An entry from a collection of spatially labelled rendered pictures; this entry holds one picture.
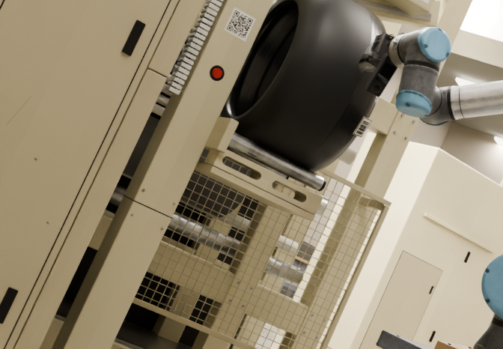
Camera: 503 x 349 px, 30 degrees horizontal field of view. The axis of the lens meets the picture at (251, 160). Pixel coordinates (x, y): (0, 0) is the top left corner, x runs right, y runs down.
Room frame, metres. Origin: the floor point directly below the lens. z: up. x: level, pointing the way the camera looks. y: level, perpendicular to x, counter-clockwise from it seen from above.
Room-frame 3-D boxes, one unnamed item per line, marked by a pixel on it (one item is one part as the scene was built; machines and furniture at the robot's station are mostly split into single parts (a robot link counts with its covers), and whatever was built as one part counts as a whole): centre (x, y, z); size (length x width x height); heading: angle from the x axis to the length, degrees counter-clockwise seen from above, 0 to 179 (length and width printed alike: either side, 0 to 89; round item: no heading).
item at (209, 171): (2.90, -0.01, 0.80); 0.37 x 0.36 x 0.02; 20
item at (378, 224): (3.29, -0.11, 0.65); 0.90 x 0.02 x 0.70; 110
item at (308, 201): (2.77, -0.06, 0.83); 0.36 x 0.09 x 0.06; 110
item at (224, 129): (2.84, 0.16, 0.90); 0.40 x 0.03 x 0.10; 20
